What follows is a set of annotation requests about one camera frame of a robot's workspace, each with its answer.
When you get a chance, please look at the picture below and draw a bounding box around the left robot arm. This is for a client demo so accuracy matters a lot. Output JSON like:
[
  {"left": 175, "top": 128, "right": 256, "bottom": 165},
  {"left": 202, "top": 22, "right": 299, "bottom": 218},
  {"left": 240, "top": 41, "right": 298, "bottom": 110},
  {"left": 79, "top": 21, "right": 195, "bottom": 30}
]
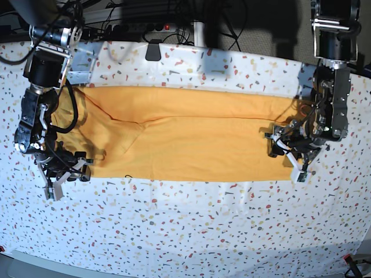
[{"left": 264, "top": 1, "right": 362, "bottom": 183}]

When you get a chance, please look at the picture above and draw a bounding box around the white vertical post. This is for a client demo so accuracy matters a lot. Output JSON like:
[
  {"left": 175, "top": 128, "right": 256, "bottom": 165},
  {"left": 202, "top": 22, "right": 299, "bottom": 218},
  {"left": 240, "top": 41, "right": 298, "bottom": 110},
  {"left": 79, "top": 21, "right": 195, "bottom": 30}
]
[{"left": 193, "top": 21, "right": 206, "bottom": 48}]

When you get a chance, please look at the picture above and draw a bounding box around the orange T-shirt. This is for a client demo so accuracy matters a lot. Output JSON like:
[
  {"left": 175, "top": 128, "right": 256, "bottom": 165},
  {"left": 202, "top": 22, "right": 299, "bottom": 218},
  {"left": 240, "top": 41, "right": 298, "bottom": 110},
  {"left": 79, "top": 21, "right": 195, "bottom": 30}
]
[{"left": 58, "top": 87, "right": 309, "bottom": 182}]

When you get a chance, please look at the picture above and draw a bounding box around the red clamp bottom right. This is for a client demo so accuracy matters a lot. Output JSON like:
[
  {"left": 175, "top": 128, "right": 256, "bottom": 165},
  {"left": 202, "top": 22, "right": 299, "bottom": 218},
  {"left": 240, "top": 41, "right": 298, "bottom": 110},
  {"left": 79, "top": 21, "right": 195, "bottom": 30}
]
[{"left": 344, "top": 254, "right": 363, "bottom": 278}]

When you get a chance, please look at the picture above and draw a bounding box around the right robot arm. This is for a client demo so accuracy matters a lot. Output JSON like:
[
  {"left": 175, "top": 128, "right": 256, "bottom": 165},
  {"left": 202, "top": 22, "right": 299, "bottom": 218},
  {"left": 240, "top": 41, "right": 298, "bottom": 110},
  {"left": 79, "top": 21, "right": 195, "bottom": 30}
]
[{"left": 1, "top": 1, "right": 93, "bottom": 201}]

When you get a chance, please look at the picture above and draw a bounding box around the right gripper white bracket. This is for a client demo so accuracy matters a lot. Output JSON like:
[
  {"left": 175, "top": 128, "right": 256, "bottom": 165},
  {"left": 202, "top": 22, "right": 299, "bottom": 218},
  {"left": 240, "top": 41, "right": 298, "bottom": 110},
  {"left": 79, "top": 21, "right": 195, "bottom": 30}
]
[{"left": 36, "top": 151, "right": 94, "bottom": 201}]

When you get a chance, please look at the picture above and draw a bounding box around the black power strip red switch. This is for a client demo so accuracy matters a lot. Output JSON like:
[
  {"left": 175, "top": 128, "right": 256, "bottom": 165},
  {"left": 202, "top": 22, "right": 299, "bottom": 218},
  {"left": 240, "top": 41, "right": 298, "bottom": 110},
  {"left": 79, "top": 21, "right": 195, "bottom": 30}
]
[{"left": 97, "top": 23, "right": 178, "bottom": 34}]

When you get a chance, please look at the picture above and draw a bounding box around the black table clamp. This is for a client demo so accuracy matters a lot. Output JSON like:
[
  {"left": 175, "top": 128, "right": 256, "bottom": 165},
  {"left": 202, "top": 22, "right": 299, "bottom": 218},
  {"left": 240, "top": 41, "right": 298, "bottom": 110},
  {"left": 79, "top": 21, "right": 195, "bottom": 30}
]
[{"left": 145, "top": 39, "right": 162, "bottom": 61}]

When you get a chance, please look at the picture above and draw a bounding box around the terrazzo patterned tablecloth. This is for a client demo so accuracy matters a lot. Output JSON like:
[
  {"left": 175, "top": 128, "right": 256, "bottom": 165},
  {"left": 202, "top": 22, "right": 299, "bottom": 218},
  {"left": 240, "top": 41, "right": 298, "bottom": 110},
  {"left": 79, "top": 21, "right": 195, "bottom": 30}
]
[{"left": 0, "top": 39, "right": 371, "bottom": 276}]

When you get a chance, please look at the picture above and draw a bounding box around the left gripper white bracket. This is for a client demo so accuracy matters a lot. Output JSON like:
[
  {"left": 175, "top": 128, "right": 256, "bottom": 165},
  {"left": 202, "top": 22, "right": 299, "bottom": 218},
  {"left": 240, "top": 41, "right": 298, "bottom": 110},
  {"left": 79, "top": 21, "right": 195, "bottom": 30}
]
[{"left": 264, "top": 123, "right": 326, "bottom": 184}]

